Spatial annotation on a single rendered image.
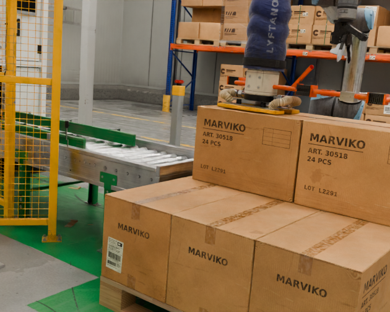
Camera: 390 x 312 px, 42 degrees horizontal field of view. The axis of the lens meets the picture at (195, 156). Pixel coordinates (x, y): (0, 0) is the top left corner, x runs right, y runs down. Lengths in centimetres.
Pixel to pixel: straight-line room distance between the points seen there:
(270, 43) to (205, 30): 909
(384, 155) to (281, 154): 48
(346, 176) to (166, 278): 90
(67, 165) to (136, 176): 59
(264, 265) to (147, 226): 58
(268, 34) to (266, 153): 59
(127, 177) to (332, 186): 116
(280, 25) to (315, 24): 785
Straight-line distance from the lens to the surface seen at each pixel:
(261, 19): 262
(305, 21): 1056
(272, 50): 260
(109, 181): 300
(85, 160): 313
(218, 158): 265
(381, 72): 1129
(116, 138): 373
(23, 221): 333
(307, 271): 183
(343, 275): 178
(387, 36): 996
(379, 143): 229
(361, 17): 319
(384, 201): 231
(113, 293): 247
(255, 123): 252
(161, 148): 355
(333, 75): 1161
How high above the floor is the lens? 116
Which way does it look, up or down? 10 degrees down
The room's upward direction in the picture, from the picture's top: 4 degrees clockwise
